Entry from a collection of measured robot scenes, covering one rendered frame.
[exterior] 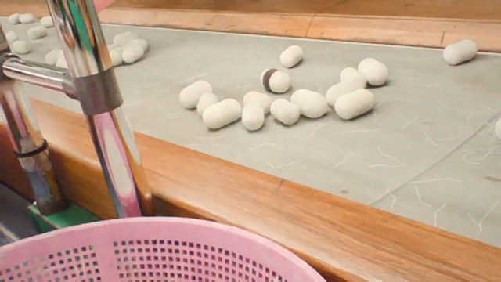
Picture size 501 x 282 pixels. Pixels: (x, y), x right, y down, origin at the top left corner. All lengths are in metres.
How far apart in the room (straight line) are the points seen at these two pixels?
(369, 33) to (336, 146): 0.26
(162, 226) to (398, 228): 0.12
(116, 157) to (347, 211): 0.13
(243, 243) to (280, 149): 0.16
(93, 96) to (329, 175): 0.17
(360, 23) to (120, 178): 0.41
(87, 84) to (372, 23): 0.42
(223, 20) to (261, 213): 0.56
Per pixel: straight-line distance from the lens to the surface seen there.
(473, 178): 0.36
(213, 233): 0.29
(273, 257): 0.27
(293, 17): 0.74
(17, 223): 0.58
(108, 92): 0.31
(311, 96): 0.46
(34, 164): 0.47
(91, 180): 0.43
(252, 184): 0.33
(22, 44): 1.01
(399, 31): 0.64
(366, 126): 0.44
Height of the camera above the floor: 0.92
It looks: 24 degrees down
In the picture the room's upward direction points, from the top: 11 degrees counter-clockwise
